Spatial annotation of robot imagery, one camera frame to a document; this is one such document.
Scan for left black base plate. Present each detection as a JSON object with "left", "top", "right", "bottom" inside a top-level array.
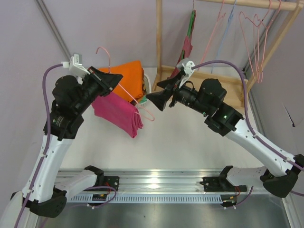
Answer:
[{"left": 94, "top": 175, "right": 120, "bottom": 190}]

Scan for white laundry basket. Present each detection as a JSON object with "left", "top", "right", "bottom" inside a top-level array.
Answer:
[{"left": 137, "top": 74, "right": 152, "bottom": 107}]

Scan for aluminium mounting rail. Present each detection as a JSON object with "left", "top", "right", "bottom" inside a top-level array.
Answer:
[{"left": 57, "top": 168, "right": 293, "bottom": 194}]

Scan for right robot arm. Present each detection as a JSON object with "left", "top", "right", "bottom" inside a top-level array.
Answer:
[{"left": 146, "top": 78, "right": 304, "bottom": 198}]

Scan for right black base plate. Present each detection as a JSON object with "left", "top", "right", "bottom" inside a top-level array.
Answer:
[{"left": 199, "top": 176, "right": 247, "bottom": 192}]

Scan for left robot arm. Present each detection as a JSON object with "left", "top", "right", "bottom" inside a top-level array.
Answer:
[{"left": 1, "top": 66, "right": 123, "bottom": 226}]

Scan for blue wire hanger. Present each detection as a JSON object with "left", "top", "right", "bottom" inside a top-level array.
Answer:
[{"left": 210, "top": 0, "right": 237, "bottom": 74}]

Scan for orange folded cloth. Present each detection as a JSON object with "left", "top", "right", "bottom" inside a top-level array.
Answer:
[{"left": 111, "top": 60, "right": 142, "bottom": 103}]

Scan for green plastic hanger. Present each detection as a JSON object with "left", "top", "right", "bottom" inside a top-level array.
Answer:
[{"left": 180, "top": 0, "right": 197, "bottom": 61}]

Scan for wooden clothes rack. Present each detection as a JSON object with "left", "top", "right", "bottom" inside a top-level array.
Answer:
[{"left": 152, "top": 0, "right": 304, "bottom": 110}]

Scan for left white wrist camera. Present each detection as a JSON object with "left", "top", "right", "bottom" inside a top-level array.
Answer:
[{"left": 61, "top": 53, "right": 89, "bottom": 78}]

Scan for pink trousers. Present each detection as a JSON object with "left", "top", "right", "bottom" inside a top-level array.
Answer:
[{"left": 92, "top": 93, "right": 143, "bottom": 138}]

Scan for maroon tank top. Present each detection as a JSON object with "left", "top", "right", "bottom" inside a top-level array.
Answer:
[{"left": 168, "top": 36, "right": 193, "bottom": 79}]

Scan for pink wire hanger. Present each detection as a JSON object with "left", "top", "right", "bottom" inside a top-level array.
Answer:
[
  {"left": 238, "top": 0, "right": 272, "bottom": 82},
  {"left": 95, "top": 46, "right": 155, "bottom": 122},
  {"left": 253, "top": 0, "right": 282, "bottom": 83},
  {"left": 200, "top": 0, "right": 226, "bottom": 64}
]

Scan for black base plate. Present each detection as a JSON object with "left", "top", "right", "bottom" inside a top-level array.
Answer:
[
  {"left": 199, "top": 176, "right": 247, "bottom": 192},
  {"left": 94, "top": 175, "right": 120, "bottom": 190}
]

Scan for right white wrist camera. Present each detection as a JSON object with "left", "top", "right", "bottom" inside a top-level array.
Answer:
[{"left": 176, "top": 58, "right": 195, "bottom": 88}]

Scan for white slotted cable duct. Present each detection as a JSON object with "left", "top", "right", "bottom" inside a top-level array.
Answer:
[{"left": 68, "top": 193, "right": 236, "bottom": 204}]

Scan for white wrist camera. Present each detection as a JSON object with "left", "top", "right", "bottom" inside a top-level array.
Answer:
[
  {"left": 61, "top": 53, "right": 89, "bottom": 78},
  {"left": 176, "top": 58, "right": 195, "bottom": 88}
]

